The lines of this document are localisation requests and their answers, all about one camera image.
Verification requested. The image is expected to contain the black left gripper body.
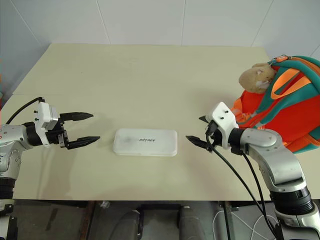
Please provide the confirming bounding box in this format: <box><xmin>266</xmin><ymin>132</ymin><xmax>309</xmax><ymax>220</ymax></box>
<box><xmin>45</xmin><ymin>116</ymin><xmax>70</xmax><ymax>149</ymax></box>

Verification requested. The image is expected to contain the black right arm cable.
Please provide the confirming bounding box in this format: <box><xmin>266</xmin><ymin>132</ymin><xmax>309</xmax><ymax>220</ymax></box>
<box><xmin>206</xmin><ymin>120</ymin><xmax>277</xmax><ymax>237</ymax></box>
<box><xmin>241</xmin><ymin>151</ymin><xmax>271</xmax><ymax>226</ymax></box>

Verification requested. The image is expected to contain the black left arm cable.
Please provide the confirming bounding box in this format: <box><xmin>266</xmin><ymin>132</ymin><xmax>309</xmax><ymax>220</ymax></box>
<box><xmin>5</xmin><ymin>96</ymin><xmax>46</xmax><ymax>126</ymax></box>

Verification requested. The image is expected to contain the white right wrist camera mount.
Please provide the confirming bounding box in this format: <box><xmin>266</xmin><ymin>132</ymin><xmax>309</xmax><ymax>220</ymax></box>
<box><xmin>211</xmin><ymin>101</ymin><xmax>240</xmax><ymax>151</ymax></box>

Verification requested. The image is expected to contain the dark metal table leg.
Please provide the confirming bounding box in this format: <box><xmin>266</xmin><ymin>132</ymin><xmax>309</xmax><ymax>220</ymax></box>
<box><xmin>223</xmin><ymin>200</ymin><xmax>233</xmax><ymax>240</ymax></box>

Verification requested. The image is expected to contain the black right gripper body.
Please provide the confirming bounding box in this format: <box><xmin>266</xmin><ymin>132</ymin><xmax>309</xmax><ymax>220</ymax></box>
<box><xmin>205</xmin><ymin>119</ymin><xmax>231</xmax><ymax>152</ymax></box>

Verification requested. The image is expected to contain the tan plush toy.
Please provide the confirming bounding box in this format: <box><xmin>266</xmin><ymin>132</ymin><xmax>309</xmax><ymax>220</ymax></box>
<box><xmin>238</xmin><ymin>62</ymin><xmax>277</xmax><ymax>95</ymax></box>

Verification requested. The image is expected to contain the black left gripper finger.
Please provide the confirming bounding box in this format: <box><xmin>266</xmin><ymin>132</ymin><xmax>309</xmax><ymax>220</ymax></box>
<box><xmin>59</xmin><ymin>112</ymin><xmax>95</xmax><ymax>124</ymax></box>
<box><xmin>66</xmin><ymin>135</ymin><xmax>101</xmax><ymax>151</ymax></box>

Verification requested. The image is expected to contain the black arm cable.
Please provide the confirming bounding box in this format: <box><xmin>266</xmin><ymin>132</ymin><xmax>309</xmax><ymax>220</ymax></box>
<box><xmin>241</xmin><ymin>151</ymin><xmax>271</xmax><ymax>226</ymax></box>
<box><xmin>5</xmin><ymin>96</ymin><xmax>46</xmax><ymax>126</ymax></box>
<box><xmin>206</xmin><ymin>120</ymin><xmax>277</xmax><ymax>237</ymax></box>

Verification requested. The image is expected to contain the thin white cable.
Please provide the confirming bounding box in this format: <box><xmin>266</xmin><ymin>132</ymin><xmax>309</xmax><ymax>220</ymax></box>
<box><xmin>212</xmin><ymin>209</ymin><xmax>279</xmax><ymax>240</ymax></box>

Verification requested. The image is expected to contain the orange and teal backpack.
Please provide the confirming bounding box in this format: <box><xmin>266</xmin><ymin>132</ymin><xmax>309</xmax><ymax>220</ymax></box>
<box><xmin>229</xmin><ymin>55</ymin><xmax>320</xmax><ymax>154</ymax></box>

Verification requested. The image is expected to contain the white rectangular box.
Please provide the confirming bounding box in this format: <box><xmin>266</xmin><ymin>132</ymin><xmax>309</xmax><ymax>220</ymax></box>
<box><xmin>112</xmin><ymin>128</ymin><xmax>179</xmax><ymax>158</ymax></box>

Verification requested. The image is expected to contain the dark rounded shape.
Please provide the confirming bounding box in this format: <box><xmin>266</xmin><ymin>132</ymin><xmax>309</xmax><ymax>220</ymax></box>
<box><xmin>177</xmin><ymin>205</ymin><xmax>202</xmax><ymax>240</ymax></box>

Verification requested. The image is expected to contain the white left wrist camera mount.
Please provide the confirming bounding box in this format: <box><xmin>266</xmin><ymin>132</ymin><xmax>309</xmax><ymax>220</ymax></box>
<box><xmin>33</xmin><ymin>100</ymin><xmax>61</xmax><ymax>148</ymax></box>

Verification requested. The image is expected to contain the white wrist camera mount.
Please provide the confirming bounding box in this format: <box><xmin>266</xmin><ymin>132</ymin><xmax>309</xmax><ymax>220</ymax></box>
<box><xmin>33</xmin><ymin>100</ymin><xmax>61</xmax><ymax>148</ymax></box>
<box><xmin>211</xmin><ymin>101</ymin><xmax>240</xmax><ymax>151</ymax></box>

